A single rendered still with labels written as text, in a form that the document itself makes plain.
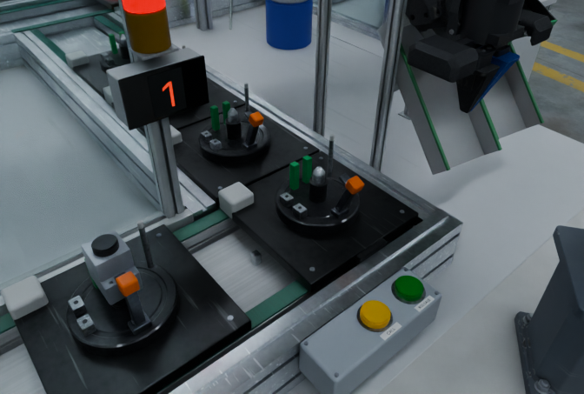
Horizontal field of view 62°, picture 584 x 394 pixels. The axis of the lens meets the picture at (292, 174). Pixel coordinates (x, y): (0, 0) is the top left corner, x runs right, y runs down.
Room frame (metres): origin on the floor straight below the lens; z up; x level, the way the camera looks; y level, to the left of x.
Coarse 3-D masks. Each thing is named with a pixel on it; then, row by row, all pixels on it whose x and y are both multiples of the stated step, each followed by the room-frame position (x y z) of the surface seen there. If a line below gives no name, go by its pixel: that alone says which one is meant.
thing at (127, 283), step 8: (128, 272) 0.38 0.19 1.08; (120, 280) 0.37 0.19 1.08; (128, 280) 0.37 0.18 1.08; (136, 280) 0.37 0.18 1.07; (120, 288) 0.36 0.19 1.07; (128, 288) 0.36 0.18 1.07; (136, 288) 0.37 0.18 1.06; (128, 296) 0.36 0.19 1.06; (136, 296) 0.37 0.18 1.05; (128, 304) 0.36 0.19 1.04; (136, 304) 0.37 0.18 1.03; (136, 312) 0.36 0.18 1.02; (136, 320) 0.36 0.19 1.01; (144, 320) 0.37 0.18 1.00
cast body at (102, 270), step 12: (96, 240) 0.41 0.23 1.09; (108, 240) 0.41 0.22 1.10; (120, 240) 0.42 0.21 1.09; (84, 252) 0.40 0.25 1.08; (96, 252) 0.39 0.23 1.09; (108, 252) 0.40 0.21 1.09; (120, 252) 0.40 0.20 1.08; (96, 264) 0.38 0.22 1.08; (108, 264) 0.39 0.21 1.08; (120, 264) 0.40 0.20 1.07; (132, 264) 0.41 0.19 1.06; (96, 276) 0.38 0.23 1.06; (108, 276) 0.39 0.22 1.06; (108, 288) 0.37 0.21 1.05; (108, 300) 0.37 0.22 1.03
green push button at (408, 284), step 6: (402, 276) 0.47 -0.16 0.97; (408, 276) 0.47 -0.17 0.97; (396, 282) 0.46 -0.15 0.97; (402, 282) 0.46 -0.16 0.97; (408, 282) 0.46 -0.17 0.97; (414, 282) 0.46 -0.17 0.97; (420, 282) 0.46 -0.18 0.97; (396, 288) 0.45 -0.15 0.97; (402, 288) 0.45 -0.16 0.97; (408, 288) 0.45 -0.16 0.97; (414, 288) 0.45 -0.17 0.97; (420, 288) 0.45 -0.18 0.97; (396, 294) 0.44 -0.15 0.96; (402, 294) 0.44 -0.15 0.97; (408, 294) 0.44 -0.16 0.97; (414, 294) 0.44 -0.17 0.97; (420, 294) 0.44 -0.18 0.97; (408, 300) 0.43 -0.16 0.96; (414, 300) 0.43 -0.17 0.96
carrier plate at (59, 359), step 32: (160, 256) 0.51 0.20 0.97; (192, 256) 0.51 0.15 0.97; (64, 288) 0.44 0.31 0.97; (192, 288) 0.45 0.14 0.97; (32, 320) 0.39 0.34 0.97; (64, 320) 0.39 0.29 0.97; (192, 320) 0.39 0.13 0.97; (224, 320) 0.39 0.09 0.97; (32, 352) 0.34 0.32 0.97; (64, 352) 0.34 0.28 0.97; (160, 352) 0.34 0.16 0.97; (192, 352) 0.35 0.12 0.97; (64, 384) 0.30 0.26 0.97; (96, 384) 0.30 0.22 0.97; (128, 384) 0.30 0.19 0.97; (160, 384) 0.31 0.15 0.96
